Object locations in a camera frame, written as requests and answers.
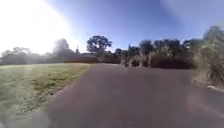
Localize tall round tree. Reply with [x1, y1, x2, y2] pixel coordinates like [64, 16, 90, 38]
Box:
[86, 35, 113, 58]

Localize grass lawn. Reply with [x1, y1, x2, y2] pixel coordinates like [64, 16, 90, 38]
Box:
[0, 62, 92, 121]

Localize dark hedge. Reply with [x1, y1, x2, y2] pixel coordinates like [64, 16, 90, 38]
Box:
[0, 38, 100, 66]

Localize roadside bushes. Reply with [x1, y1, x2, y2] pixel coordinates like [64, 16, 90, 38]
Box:
[192, 25, 224, 88]

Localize row of trees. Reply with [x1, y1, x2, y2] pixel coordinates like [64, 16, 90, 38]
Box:
[114, 38, 201, 70]

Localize grey asphalt path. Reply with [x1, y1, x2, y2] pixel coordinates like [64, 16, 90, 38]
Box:
[46, 63, 224, 128]

